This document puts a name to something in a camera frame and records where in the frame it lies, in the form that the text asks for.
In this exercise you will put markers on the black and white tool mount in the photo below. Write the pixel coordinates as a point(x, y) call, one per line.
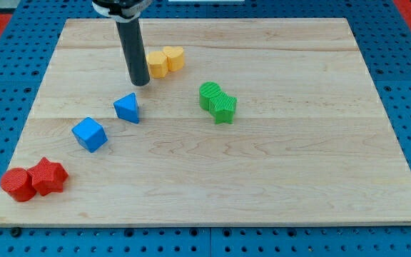
point(122, 11)

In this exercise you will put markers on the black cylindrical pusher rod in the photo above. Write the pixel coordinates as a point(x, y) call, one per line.
point(134, 52)

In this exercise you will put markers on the blue triangle block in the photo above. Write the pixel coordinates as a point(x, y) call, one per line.
point(127, 108)

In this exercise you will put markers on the blue cube block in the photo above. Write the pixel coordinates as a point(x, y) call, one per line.
point(89, 134)

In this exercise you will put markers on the yellow hexagon block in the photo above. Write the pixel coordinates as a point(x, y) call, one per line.
point(157, 64)

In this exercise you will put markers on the yellow heart block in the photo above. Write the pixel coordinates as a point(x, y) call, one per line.
point(175, 57)

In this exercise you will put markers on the green cylinder block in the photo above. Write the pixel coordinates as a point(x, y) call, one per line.
point(207, 91)

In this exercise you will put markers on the green star block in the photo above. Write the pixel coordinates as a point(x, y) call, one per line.
point(222, 108)

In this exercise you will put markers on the wooden board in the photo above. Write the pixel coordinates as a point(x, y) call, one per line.
point(310, 143)

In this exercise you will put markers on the red star block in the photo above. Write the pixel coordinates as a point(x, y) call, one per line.
point(48, 177)

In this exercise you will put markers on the red cylinder block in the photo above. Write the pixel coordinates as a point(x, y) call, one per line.
point(17, 183)

